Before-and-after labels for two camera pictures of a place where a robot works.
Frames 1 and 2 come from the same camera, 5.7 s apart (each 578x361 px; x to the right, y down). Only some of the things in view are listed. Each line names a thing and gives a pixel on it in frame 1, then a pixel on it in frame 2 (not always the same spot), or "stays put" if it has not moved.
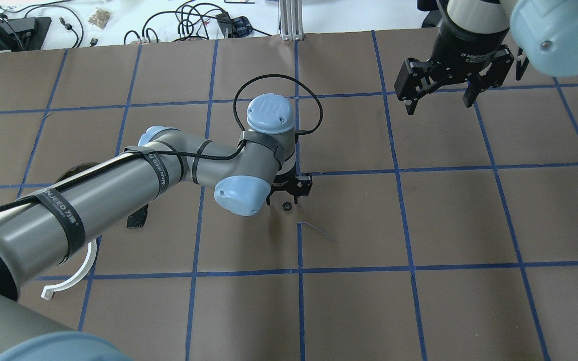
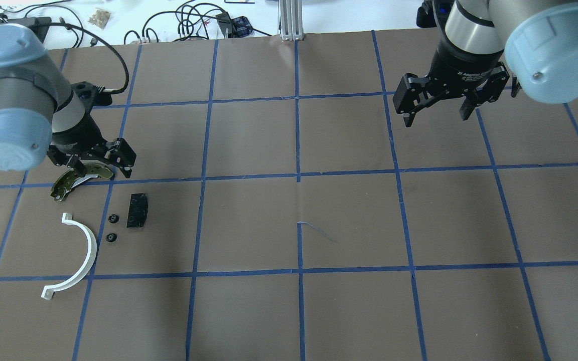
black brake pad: (137, 219) stays put
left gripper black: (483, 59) -> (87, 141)
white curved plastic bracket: (47, 293) stays put
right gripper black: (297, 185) -> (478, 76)
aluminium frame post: (290, 20) stays put
